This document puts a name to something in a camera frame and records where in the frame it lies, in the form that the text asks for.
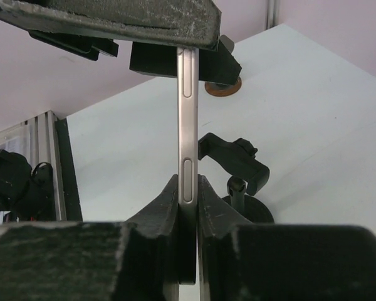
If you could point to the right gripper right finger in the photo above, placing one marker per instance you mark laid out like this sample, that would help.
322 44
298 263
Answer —
241 260

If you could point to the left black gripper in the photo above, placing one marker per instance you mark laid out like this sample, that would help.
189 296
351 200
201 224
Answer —
71 25

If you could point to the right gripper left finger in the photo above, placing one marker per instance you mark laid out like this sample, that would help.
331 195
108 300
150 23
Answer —
68 260

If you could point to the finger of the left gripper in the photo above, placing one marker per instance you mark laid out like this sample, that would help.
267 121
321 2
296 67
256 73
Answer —
218 66

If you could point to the silver phone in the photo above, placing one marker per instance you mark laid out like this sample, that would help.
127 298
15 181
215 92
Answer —
187 117

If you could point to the black pole phone stand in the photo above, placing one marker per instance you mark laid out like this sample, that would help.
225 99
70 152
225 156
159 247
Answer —
247 175

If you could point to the brown round phone stand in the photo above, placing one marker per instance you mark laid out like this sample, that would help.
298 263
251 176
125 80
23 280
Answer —
222 90

